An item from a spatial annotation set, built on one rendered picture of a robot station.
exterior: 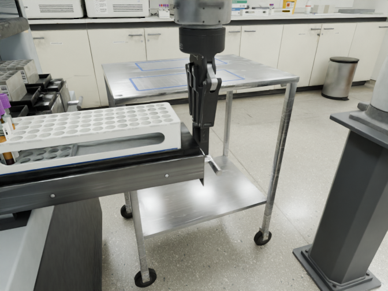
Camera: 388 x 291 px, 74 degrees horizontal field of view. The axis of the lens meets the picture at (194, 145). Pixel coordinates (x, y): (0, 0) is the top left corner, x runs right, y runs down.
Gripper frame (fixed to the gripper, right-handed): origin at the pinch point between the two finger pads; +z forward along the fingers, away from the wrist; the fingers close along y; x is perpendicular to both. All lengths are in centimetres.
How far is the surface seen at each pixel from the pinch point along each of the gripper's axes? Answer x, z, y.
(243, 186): 36, 52, -43
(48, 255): -30.3, 16.0, 5.6
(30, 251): -30.3, 9.2, 10.4
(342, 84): 238, 61, -192
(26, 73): -38, -6, -40
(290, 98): 42, 5, -29
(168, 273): -5, 80, -28
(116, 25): -6, -4, -233
